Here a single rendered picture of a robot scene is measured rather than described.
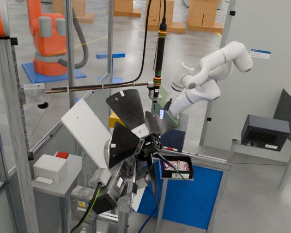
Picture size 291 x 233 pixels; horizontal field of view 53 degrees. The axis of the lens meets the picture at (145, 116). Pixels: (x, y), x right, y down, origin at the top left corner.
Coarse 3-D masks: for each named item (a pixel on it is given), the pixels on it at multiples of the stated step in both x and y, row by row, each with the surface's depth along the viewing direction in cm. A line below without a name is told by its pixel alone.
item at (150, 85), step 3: (147, 81) 157; (150, 81) 158; (150, 84) 156; (153, 84) 156; (147, 87) 159; (150, 87) 156; (153, 87) 157; (150, 90) 159; (153, 90) 158; (150, 93) 159; (153, 93) 159; (150, 96) 160; (159, 96) 163; (153, 99) 160; (156, 99) 160; (159, 99) 160
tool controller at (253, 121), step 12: (252, 120) 192; (264, 120) 192; (276, 120) 192; (252, 132) 191; (264, 132) 189; (276, 132) 187; (288, 132) 185; (252, 144) 199; (264, 144) 196; (276, 144) 194
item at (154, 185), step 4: (152, 164) 158; (152, 168) 159; (152, 172) 159; (152, 176) 159; (152, 180) 160; (152, 184) 161; (156, 184) 149; (152, 188) 162; (156, 188) 146; (156, 192) 144; (156, 196) 142; (156, 200) 142
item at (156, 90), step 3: (162, 18) 142; (165, 18) 141; (162, 21) 142; (165, 21) 142; (162, 24) 142; (165, 24) 142; (159, 27) 144; (162, 27) 142; (165, 27) 142; (162, 30) 143; (165, 30) 143; (156, 87) 158; (159, 87) 159; (156, 90) 159; (156, 93) 160; (153, 96) 161; (156, 96) 161; (156, 102) 163
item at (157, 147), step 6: (144, 138) 164; (150, 138) 161; (156, 138) 167; (144, 144) 162; (150, 144) 160; (156, 144) 165; (162, 144) 169; (144, 150) 163; (150, 150) 162; (156, 150) 161; (138, 156) 164; (144, 156) 168
